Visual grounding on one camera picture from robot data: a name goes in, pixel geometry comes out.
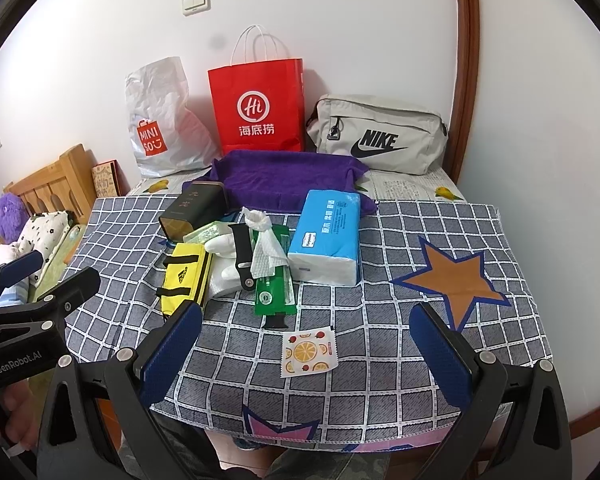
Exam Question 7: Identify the yellow Adidas pouch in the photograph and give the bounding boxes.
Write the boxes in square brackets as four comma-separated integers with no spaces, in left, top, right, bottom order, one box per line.
[156,243,212,318]

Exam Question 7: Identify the light green wipes pack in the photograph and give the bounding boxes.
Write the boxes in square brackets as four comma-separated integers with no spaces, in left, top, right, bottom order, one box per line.
[183,221,232,245]

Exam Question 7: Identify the green snack packet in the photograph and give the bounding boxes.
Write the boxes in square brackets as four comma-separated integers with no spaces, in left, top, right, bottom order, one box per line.
[251,231,297,330]

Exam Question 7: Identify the orange fruit pattern packet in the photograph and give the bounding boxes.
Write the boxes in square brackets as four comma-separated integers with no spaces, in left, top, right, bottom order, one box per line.
[280,326,339,378]

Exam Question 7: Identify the black watch strap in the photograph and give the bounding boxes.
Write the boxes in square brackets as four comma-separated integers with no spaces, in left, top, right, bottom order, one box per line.
[228,222,255,291]

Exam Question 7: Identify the white gloves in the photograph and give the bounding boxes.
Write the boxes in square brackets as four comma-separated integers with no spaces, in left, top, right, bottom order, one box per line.
[204,233,242,299]

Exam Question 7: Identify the person's left hand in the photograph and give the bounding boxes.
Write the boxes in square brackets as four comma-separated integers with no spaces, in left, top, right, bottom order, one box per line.
[0,379,40,451]

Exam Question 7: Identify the purple plush toy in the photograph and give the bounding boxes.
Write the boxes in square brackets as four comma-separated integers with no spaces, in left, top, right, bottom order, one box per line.
[0,192,29,244]

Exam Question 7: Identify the white spotted pillow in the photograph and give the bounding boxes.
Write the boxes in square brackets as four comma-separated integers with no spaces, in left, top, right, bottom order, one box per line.
[17,210,71,281]

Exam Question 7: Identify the wooden headboard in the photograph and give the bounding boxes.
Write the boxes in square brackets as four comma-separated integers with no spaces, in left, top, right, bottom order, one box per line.
[3,144,96,224]

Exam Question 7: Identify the small patterned box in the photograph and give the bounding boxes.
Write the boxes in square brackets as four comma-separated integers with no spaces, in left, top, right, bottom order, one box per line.
[91,159,122,198]

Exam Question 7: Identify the dark green tea tin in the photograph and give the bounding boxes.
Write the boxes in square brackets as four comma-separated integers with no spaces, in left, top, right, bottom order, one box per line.
[159,182,228,243]

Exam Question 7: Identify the white Miniso plastic bag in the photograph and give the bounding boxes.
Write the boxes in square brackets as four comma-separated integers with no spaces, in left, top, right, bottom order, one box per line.
[124,56,220,179]

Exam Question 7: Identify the blue tissue pack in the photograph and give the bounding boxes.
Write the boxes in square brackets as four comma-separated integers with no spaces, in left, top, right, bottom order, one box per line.
[287,190,361,287]

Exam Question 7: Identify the purple towel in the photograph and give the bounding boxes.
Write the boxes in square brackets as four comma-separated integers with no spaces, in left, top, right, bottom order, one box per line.
[195,150,368,212]

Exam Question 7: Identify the beige Nike bag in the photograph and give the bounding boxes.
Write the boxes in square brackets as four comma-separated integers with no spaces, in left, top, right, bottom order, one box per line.
[306,94,448,176]

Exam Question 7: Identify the red Haidilao paper bag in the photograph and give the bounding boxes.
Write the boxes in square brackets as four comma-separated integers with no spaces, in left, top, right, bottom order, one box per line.
[206,24,307,156]

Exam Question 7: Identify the white wall switch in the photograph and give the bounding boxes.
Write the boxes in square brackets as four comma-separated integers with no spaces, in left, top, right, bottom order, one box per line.
[181,0,210,16]

